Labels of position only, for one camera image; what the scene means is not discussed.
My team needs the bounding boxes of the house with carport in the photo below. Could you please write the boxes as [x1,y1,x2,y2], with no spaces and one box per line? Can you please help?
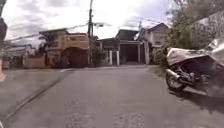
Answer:
[96,28,151,67]

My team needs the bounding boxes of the grey asphalt road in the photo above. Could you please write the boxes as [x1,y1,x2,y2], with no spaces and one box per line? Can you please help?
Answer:
[0,65,224,128]

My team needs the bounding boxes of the utility pole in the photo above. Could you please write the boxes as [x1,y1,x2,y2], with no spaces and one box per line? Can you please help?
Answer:
[86,0,95,68]

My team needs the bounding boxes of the yellow house with arched gate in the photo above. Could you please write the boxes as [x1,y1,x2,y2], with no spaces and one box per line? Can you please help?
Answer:
[22,28,92,70]

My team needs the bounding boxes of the house with gabled roof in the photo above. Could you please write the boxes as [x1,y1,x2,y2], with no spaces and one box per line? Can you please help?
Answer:
[137,22,170,51]

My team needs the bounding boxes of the green bush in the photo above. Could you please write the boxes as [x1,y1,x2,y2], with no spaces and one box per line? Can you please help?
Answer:
[153,0,224,70]

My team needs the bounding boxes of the covered motorcycle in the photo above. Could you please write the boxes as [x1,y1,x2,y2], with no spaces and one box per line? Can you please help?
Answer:
[165,37,224,98]

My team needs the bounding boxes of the concrete side pavement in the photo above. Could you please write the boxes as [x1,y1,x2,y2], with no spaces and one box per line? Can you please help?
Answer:
[0,68,76,118]

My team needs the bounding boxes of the low houses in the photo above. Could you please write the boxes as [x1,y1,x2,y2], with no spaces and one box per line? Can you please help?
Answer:
[0,44,37,70]

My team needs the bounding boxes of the overhead wires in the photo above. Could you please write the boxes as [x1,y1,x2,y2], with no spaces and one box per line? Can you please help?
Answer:
[3,14,161,43]

